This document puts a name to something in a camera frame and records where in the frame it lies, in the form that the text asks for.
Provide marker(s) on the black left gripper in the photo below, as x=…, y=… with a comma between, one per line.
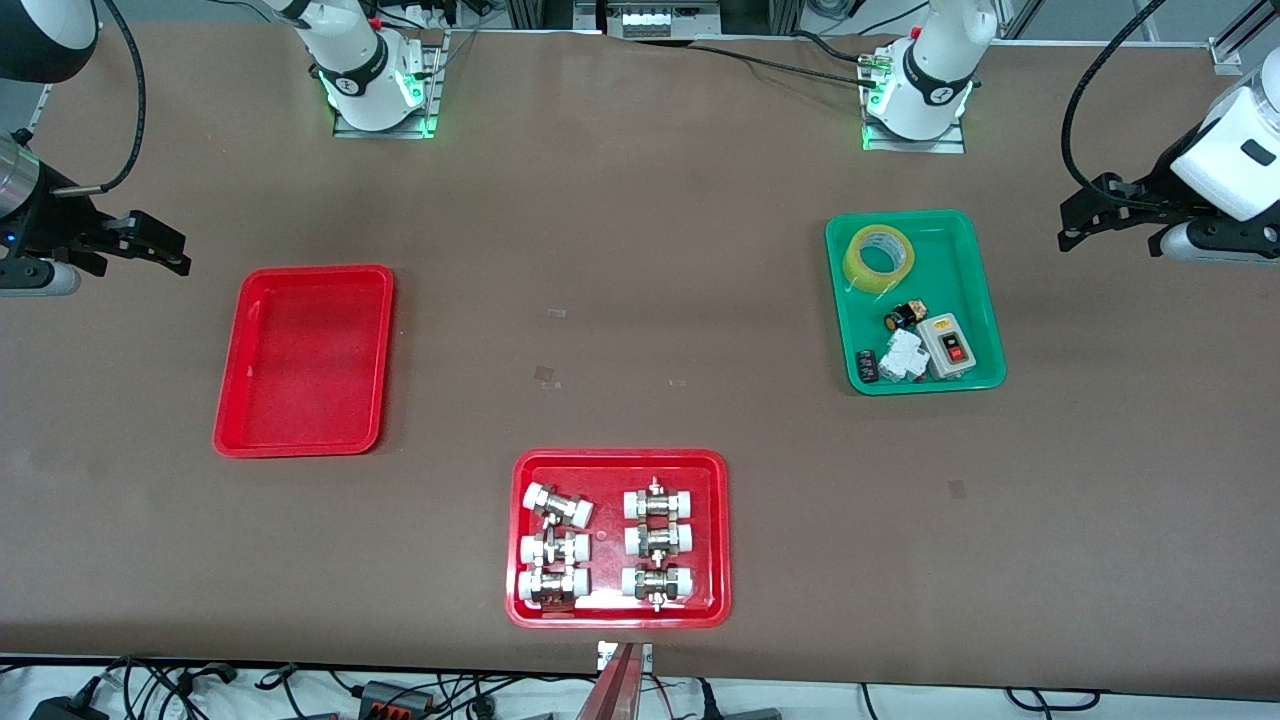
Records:
x=1146, y=194

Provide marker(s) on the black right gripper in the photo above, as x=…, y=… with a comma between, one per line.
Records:
x=45, y=222

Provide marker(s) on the yellow packing tape roll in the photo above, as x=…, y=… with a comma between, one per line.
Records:
x=853, y=270

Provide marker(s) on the green plastic tray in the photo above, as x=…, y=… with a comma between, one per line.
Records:
x=950, y=260

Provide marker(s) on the red plastic tray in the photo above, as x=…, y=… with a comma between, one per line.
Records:
x=607, y=520
x=300, y=360

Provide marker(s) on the small black orange-capped component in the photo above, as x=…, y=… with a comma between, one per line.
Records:
x=905, y=315

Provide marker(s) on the white plastic connector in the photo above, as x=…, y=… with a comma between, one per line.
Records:
x=903, y=357

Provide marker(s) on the black terminal block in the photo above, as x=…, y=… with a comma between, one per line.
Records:
x=867, y=366

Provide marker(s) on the grey power strip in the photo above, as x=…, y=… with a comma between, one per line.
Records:
x=660, y=20

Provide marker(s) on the black power adapter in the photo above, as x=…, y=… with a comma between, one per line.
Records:
x=65, y=712

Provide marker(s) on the metal valve with white caps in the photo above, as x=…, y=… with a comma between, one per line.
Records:
x=557, y=506
x=657, y=582
x=553, y=549
x=552, y=585
x=658, y=540
x=658, y=503

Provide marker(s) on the black and orange connector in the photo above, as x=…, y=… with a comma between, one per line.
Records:
x=395, y=697

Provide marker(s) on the red metal bar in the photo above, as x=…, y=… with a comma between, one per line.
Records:
x=615, y=695

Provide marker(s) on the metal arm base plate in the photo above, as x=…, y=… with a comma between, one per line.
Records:
x=915, y=145
x=428, y=70

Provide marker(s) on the grey push-button switch box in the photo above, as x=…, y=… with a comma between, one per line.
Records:
x=948, y=348

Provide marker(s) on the aluminium frame profile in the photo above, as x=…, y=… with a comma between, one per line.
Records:
x=1228, y=52

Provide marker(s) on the small metal bracket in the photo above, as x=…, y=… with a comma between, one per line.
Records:
x=607, y=655

